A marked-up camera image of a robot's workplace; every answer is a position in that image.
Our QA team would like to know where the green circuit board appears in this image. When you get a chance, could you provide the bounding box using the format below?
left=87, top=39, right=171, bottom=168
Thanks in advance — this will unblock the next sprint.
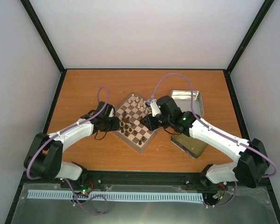
left=81, top=183, right=93, bottom=194

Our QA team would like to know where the black enclosure frame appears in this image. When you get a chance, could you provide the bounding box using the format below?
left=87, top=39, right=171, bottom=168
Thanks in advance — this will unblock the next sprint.
left=5, top=0, right=280, bottom=224

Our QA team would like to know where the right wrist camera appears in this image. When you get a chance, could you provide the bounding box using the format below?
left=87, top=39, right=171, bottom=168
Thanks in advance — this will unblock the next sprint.
left=146, top=99, right=161, bottom=117

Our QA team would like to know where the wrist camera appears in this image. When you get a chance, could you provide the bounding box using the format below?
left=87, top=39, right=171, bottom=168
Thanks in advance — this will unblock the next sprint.
left=109, top=106, right=116, bottom=117
left=146, top=99, right=161, bottom=117

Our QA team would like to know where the light blue cable duct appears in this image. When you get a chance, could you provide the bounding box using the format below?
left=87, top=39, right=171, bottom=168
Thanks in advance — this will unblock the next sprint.
left=27, top=190, right=203, bottom=203

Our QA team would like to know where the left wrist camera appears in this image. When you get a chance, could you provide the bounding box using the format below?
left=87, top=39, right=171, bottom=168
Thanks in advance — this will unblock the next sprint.
left=109, top=106, right=116, bottom=117

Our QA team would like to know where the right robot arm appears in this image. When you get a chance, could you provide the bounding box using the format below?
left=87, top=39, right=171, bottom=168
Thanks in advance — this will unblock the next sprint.
left=140, top=95, right=271, bottom=189

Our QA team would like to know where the wooden chessboard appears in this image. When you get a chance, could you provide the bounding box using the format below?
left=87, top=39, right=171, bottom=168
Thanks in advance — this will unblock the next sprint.
left=113, top=92, right=160, bottom=153

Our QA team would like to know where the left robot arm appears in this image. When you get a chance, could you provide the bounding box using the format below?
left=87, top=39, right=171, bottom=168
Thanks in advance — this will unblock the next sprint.
left=24, top=101, right=119, bottom=188

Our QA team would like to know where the silver open tin box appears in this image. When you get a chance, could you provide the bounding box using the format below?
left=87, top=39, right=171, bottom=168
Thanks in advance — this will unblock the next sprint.
left=171, top=90, right=204, bottom=117

